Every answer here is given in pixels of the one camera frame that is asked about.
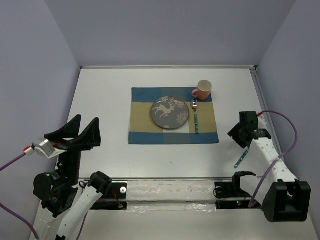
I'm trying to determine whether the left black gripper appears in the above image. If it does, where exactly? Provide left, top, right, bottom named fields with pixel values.
left=46, top=112, right=103, bottom=185

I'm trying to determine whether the pink ceramic mug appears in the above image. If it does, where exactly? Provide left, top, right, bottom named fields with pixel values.
left=191, top=80, right=212, bottom=101

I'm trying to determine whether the teal handled metal spoon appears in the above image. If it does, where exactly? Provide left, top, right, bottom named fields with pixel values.
left=190, top=98, right=199, bottom=134

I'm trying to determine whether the blue yellow checked placemat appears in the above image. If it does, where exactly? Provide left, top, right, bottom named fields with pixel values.
left=128, top=87, right=219, bottom=145

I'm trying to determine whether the grey reindeer plate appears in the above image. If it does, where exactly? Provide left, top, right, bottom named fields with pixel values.
left=150, top=96, right=190, bottom=130

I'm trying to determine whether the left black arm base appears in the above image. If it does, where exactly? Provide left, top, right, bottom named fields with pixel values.
left=91, top=181, right=128, bottom=211

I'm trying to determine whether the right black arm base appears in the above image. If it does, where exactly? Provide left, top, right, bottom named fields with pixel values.
left=212, top=181, right=262, bottom=210

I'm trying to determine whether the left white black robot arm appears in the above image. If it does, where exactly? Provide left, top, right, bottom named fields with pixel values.
left=32, top=114, right=112, bottom=240

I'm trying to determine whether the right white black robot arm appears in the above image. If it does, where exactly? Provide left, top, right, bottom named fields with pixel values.
left=228, top=111, right=311, bottom=223

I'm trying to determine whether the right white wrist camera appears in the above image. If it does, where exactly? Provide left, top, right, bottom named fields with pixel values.
left=257, top=112, right=267, bottom=129

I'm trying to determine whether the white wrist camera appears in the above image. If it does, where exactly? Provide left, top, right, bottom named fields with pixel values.
left=257, top=112, right=267, bottom=129
left=32, top=138, right=59, bottom=159

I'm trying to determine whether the teal handled metal fork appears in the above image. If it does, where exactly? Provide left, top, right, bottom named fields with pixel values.
left=234, top=150, right=249, bottom=169

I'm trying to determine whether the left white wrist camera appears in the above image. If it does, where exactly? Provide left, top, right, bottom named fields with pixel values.
left=32, top=138, right=59, bottom=159

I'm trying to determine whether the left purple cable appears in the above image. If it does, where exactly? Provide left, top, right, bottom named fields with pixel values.
left=0, top=146, right=90, bottom=240

